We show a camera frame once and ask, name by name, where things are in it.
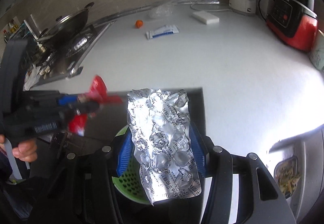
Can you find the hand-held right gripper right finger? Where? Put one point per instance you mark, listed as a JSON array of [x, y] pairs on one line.
[[200, 153]]

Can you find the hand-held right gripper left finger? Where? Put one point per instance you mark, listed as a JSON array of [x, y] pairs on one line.
[[125, 155]]

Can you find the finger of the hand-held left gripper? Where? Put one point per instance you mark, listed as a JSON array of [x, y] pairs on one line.
[[83, 109], [65, 100]]

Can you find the red snack packet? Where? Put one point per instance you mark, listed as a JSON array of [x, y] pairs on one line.
[[97, 87]]

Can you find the green plastic basket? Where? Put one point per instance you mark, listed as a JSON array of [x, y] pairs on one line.
[[126, 186]]

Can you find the silver blister pack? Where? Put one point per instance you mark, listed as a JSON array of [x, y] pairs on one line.
[[162, 143]]

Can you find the person's left hand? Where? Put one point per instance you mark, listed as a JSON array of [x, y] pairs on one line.
[[25, 150]]

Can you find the gas stove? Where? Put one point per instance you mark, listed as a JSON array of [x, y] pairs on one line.
[[76, 62]]

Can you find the black wok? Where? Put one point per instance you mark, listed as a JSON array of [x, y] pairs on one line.
[[58, 38]]

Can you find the glass pan lid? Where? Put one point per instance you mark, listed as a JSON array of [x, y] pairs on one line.
[[65, 21]]

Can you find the steel food container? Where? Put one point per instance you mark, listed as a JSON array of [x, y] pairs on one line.
[[288, 176]]

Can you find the small orange foam net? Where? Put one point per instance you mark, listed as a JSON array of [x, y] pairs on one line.
[[139, 24]]

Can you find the blue white sachet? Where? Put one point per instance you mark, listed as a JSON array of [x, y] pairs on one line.
[[162, 31]]

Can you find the clear plastic wrap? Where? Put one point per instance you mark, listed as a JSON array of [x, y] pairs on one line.
[[160, 10]]

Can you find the white rectangular block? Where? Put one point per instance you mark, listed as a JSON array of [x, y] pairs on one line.
[[205, 17]]

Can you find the pale green patterned cup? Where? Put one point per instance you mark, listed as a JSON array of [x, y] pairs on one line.
[[317, 57]]

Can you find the red black blender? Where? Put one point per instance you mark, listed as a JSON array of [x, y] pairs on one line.
[[301, 34]]

